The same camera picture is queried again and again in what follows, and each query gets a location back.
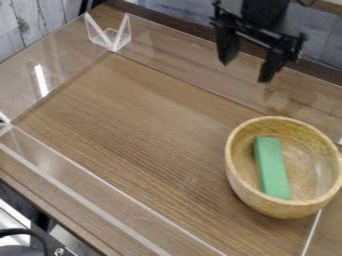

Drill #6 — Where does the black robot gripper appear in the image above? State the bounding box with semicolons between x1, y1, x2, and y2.
211;0;307;83

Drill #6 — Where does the light wooden bowl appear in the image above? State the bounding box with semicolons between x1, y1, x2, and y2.
224;116;342;219

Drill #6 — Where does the green rectangular block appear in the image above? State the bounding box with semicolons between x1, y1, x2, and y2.
254;136;292;200

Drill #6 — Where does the clear acrylic corner bracket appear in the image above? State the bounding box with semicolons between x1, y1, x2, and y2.
84;13;132;52

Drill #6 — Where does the clear acrylic enclosure wall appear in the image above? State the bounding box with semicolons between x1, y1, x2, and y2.
0;15;342;256

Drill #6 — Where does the black metal table bracket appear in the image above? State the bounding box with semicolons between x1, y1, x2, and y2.
29;222;73;256

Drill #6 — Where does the black cable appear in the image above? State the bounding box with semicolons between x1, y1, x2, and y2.
0;227;54;256

